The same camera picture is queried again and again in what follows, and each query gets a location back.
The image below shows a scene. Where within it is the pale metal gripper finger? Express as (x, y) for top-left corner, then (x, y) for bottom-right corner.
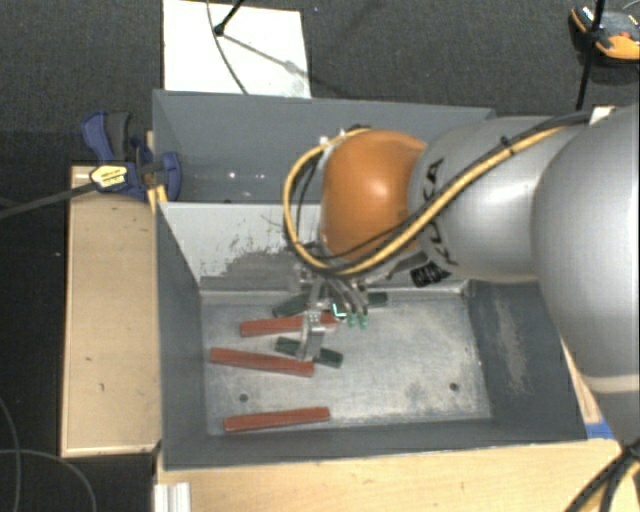
(310, 313), (327, 362)
(297, 312), (315, 361)

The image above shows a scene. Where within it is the red-brown flat block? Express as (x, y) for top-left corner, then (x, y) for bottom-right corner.
(222, 406), (332, 434)
(208, 346), (316, 379)
(238, 312), (340, 339)

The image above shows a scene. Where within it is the grey metal bin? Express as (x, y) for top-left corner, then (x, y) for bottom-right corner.
(151, 89), (589, 471)

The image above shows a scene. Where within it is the pale wood board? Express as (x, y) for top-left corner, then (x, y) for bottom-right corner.
(60, 165), (162, 459)

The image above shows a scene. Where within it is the black cylinder on white bracket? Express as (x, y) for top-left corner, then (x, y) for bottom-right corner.
(408, 261), (452, 289)

